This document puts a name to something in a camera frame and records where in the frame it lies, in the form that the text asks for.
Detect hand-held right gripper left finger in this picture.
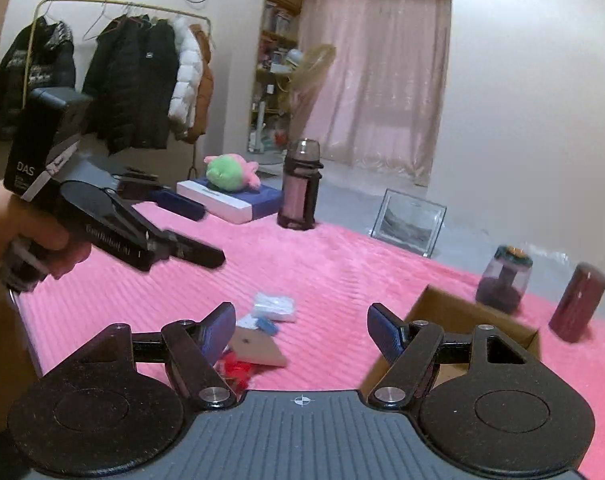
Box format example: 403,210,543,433
77,302,237,409

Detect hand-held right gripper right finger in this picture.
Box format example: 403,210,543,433
367,302,531,408

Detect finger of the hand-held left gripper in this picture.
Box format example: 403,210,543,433
113,170,206,222
164,231,227,269

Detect beige card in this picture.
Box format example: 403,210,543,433
227,327,288,369

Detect red toy figure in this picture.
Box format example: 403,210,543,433
217,352,259,394

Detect brown cardboard box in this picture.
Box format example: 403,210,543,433
360,285,541,401

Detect person's left hand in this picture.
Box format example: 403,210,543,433
0,180,91,281

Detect white plastic packet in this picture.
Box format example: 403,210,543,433
251,292,298,324

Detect green pink plush toy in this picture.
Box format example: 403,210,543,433
204,154,262,192

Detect white and blue flat box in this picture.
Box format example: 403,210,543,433
176,177,284,225

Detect black patterned jacket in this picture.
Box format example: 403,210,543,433
0,15,77,144

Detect metal clothes rack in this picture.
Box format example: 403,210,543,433
25,0,214,161

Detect black puffer jacket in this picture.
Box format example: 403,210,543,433
81,14,180,155

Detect brown jacket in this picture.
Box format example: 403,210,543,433
184,24,216,144

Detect white puffer jacket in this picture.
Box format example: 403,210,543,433
168,16,204,139

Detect purple transparent jar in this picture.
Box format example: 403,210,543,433
475,245,534,315

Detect standing fan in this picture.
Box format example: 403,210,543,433
260,42,338,167

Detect maroon cylinder container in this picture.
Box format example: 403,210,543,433
549,262,605,344

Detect wooden bookshelf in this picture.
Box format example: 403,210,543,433
249,0,309,155

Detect pink curtain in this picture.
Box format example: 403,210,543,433
291,0,452,187

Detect glass picture frame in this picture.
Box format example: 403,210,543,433
370,188,448,260

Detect pink water bottle black frame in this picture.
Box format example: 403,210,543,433
277,138,324,231

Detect wire clothes hanger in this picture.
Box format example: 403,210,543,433
82,0,109,42

